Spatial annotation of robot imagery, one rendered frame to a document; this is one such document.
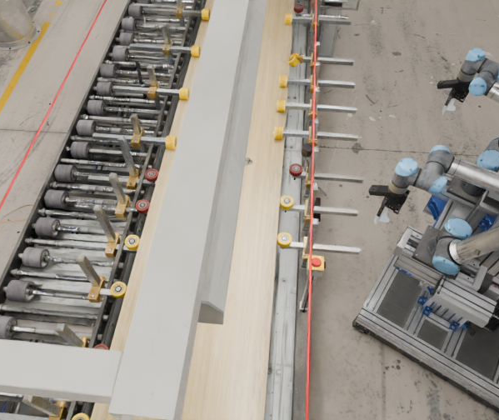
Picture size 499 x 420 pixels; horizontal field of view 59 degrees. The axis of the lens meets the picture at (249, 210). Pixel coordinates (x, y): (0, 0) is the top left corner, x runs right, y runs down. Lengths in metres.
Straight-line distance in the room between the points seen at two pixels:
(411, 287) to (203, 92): 2.63
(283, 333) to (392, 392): 0.97
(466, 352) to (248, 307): 1.53
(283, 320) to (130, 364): 2.00
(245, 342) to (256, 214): 0.73
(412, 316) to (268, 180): 1.30
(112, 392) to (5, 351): 0.13
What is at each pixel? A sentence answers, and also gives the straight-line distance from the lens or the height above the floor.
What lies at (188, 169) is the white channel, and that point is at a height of 2.46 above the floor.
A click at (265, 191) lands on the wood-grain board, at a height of 0.90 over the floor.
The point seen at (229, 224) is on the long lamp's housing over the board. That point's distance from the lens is 0.71.
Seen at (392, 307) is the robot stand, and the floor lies 0.21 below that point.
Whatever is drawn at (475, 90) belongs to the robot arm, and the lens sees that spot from 2.33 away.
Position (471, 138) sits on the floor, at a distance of 4.57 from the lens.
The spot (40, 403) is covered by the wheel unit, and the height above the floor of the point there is 1.07.
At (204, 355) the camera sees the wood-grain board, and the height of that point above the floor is 0.90.
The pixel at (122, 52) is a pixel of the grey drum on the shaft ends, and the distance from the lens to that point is 3.72.
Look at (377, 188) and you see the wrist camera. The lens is 1.96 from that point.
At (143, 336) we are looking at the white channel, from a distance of 0.53.
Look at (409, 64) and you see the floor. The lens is 5.17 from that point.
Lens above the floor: 2.96
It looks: 56 degrees down
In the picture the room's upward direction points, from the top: straight up
